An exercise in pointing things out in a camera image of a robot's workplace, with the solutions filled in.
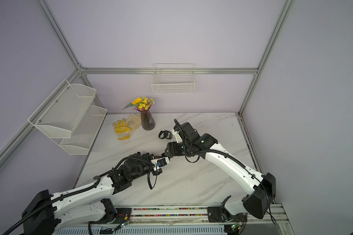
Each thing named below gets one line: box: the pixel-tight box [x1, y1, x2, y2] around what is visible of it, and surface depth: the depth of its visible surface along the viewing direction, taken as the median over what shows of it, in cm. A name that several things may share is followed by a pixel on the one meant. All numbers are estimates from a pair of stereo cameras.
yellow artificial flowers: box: [121, 96, 155, 112], surface depth 95 cm
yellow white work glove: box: [112, 117, 131, 141], surface depth 110 cm
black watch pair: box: [158, 129, 173, 140], surface depth 106 cm
